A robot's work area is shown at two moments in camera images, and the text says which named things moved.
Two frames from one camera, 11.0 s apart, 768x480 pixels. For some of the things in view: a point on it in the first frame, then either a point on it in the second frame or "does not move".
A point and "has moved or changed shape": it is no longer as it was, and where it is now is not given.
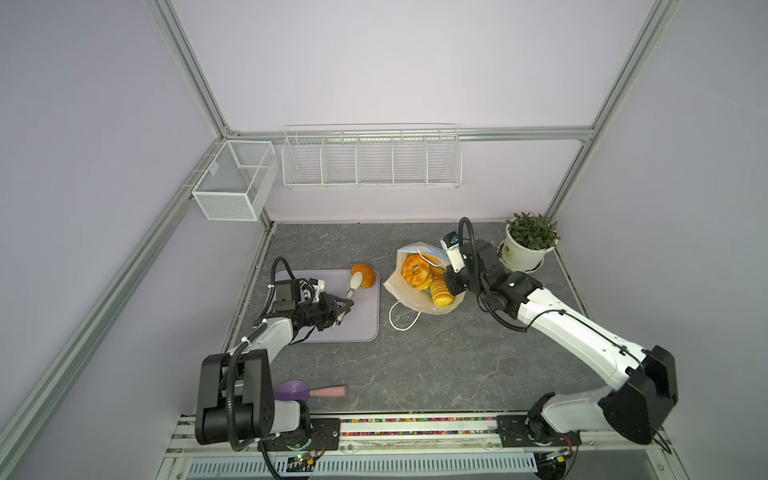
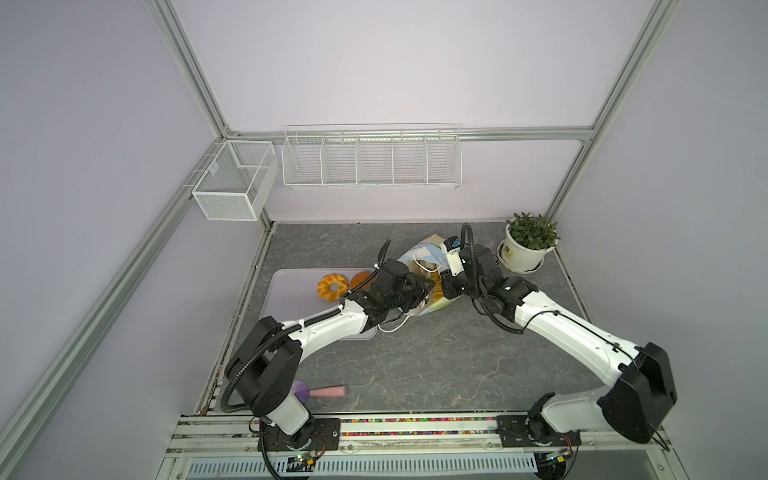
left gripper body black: [319, 314] → [412, 292]
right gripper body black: [457, 283] does not move
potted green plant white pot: [527, 240] does not move
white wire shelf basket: [372, 156] does not move
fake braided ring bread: [416, 271] → [324, 287]
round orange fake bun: [368, 274] has moved or changed shape
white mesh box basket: [237, 184] does not move
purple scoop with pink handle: [295, 390] does not move
